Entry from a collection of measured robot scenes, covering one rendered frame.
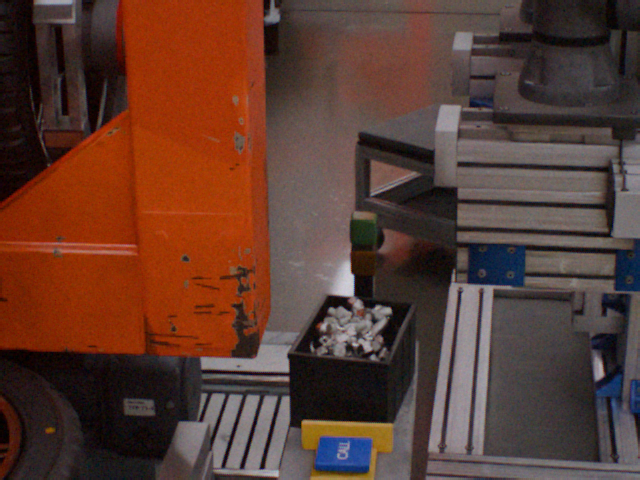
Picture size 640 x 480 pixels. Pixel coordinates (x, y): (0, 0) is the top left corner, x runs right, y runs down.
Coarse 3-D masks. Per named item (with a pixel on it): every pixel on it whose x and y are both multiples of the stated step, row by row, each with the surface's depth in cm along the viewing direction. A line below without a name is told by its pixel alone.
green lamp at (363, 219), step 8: (352, 216) 201; (360, 216) 201; (368, 216) 201; (376, 216) 201; (352, 224) 200; (360, 224) 200; (368, 224) 200; (376, 224) 200; (352, 232) 200; (360, 232) 200; (368, 232) 200; (376, 232) 201; (352, 240) 201; (360, 240) 201; (368, 240) 200; (376, 240) 201
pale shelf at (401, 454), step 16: (416, 352) 206; (416, 368) 201; (416, 384) 198; (400, 416) 188; (288, 432) 184; (400, 432) 184; (288, 448) 180; (304, 448) 180; (400, 448) 180; (288, 464) 176; (304, 464) 176; (384, 464) 176; (400, 464) 176
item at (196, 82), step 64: (128, 0) 171; (192, 0) 170; (256, 0) 179; (128, 64) 174; (192, 64) 173; (256, 64) 181; (192, 128) 177; (256, 128) 182; (192, 192) 180; (256, 192) 184; (192, 256) 183; (256, 256) 186; (192, 320) 187; (256, 320) 187
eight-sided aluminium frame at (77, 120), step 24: (48, 0) 200; (72, 0) 200; (48, 24) 202; (72, 24) 201; (48, 48) 203; (72, 48) 202; (48, 72) 204; (72, 72) 204; (48, 96) 206; (72, 96) 205; (120, 96) 251; (48, 120) 207; (72, 120) 207; (48, 144) 209; (72, 144) 208
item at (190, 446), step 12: (180, 432) 196; (192, 432) 196; (204, 432) 196; (180, 444) 193; (192, 444) 193; (204, 444) 195; (168, 456) 190; (180, 456) 190; (192, 456) 190; (204, 456) 196; (168, 468) 187; (180, 468) 187; (192, 468) 187; (204, 468) 197
